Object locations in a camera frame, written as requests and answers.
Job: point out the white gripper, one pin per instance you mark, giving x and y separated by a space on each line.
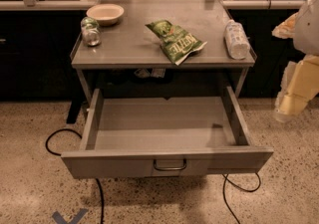
308 30

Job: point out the green jalapeno chip bag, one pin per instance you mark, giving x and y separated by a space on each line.
176 43

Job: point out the grey open drawer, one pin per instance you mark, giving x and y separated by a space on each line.
122 138

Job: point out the grey metal table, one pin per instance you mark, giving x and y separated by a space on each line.
130 45

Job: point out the cream ceramic bowl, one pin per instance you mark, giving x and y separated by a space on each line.
106 14

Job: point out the green soda can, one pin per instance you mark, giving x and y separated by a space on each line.
90 32

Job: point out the metal drawer handle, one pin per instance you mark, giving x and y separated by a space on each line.
169 165

